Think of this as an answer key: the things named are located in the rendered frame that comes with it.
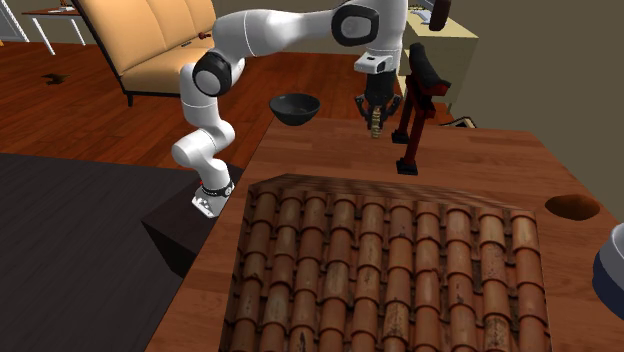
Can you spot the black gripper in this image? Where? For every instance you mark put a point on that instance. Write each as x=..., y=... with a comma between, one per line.
x=380, y=88

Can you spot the small tan ridged object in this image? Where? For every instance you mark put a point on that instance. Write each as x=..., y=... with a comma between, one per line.
x=376, y=124

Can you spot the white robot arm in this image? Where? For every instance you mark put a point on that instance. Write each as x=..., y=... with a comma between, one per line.
x=273, y=31

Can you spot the dark red black tall figure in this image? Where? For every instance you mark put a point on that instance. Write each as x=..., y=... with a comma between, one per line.
x=418, y=97

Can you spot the beige cabinet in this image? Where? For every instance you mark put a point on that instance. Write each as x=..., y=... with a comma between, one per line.
x=438, y=53

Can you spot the black bowl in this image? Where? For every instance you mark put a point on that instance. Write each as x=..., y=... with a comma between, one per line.
x=294, y=109

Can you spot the roof tile patterned box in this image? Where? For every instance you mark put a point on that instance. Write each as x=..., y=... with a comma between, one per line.
x=385, y=278

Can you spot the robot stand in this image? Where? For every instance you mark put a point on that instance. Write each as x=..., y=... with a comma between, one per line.
x=178, y=229

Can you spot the orange sofa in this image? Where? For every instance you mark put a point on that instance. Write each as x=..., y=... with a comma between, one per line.
x=146, y=44

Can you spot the grey and blue bowl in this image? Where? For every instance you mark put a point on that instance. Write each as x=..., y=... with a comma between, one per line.
x=610, y=273

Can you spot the small dark object on floor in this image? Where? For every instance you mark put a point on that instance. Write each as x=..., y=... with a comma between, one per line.
x=56, y=77

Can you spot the dark grey rug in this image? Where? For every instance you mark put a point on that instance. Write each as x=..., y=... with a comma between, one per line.
x=68, y=253

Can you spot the white side table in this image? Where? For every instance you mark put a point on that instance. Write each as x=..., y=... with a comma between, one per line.
x=46, y=17

